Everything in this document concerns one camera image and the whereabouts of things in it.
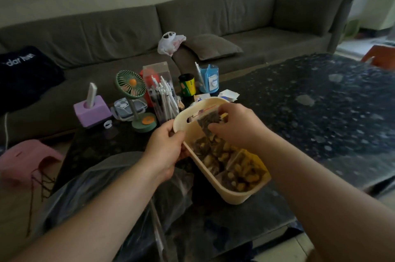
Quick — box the white stick device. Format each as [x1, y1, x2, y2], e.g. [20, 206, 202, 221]
[86, 82, 98, 109]

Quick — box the green container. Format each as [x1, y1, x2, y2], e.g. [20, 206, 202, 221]
[343, 20, 360, 38]

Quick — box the person's right hand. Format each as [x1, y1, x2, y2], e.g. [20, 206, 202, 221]
[207, 103, 274, 155]

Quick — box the grey fabric sofa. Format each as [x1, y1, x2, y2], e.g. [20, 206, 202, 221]
[0, 0, 361, 148]

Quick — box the grey flat case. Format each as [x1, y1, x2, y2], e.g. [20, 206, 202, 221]
[110, 98, 148, 122]

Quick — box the white plastic bag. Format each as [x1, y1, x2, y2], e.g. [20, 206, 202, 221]
[157, 31, 187, 57]

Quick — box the blue pen holder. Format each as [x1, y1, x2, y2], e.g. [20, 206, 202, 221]
[199, 64, 220, 94]

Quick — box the green desk fan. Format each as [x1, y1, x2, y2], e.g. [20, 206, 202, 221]
[115, 70, 157, 133]

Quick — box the orange stool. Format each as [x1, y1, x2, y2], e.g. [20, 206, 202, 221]
[361, 44, 395, 71]

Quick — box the green yellow can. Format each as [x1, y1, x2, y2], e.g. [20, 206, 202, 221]
[178, 74, 196, 97]

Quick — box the clear acrylic pen box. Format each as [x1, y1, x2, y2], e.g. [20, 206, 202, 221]
[143, 62, 180, 125]

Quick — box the pink plastic stool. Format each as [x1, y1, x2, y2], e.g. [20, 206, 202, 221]
[0, 139, 64, 188]

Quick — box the translucent plastic bag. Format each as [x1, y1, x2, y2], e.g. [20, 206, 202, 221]
[34, 151, 195, 262]

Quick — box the pile of clear snack bags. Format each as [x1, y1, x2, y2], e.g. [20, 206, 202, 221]
[191, 135, 269, 193]

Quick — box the beige plastic basket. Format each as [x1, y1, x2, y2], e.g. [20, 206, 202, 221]
[173, 97, 272, 205]

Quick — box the bunch of white pens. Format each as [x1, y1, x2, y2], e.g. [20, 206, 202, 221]
[151, 76, 180, 123]

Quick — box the grey sofa cushion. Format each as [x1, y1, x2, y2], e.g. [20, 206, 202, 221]
[182, 34, 244, 61]

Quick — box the person's left hand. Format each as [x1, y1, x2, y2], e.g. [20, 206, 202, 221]
[140, 119, 189, 184]

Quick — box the white paper packet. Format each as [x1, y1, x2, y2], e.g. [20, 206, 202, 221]
[218, 89, 240, 102]

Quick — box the white pen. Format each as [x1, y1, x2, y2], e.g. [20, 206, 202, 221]
[194, 62, 207, 89]

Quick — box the person's right forearm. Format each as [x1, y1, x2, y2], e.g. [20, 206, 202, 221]
[256, 132, 395, 262]

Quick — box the purple block holder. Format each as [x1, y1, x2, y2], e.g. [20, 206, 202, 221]
[73, 95, 112, 128]

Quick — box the dark red string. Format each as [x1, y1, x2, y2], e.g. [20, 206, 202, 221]
[26, 166, 56, 238]

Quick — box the red round object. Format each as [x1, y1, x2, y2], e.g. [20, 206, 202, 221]
[139, 69, 161, 108]

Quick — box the black printed garment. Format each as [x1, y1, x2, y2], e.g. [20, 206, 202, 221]
[0, 46, 66, 116]

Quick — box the person's left forearm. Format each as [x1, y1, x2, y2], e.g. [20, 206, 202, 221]
[9, 156, 165, 262]

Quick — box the small clear zip bag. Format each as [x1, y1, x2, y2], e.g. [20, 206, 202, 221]
[188, 106, 229, 136]

